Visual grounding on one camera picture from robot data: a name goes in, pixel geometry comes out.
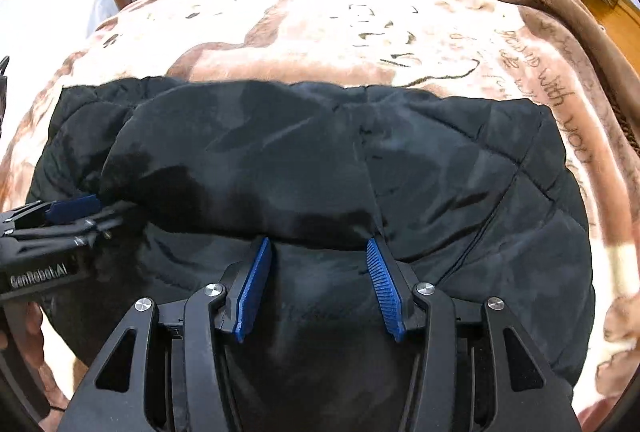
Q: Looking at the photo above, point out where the person's left hand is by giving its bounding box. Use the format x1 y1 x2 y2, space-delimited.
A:
0 303 51 363

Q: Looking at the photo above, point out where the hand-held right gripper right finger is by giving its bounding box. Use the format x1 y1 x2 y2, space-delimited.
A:
366 237 583 432

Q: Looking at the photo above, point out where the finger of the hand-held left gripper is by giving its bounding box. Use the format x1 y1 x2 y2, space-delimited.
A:
0 194 102 239
0 203 147 259

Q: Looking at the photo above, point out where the black puffer jacket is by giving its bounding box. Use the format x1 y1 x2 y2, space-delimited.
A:
27 76 598 432

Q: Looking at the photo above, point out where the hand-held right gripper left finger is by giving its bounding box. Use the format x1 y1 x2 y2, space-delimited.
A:
57 236 273 432

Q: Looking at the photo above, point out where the brown printed blanket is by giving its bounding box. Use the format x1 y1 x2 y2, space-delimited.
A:
0 0 640 432

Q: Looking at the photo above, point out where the wooden headboard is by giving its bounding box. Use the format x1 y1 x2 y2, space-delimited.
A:
540 0 640 133

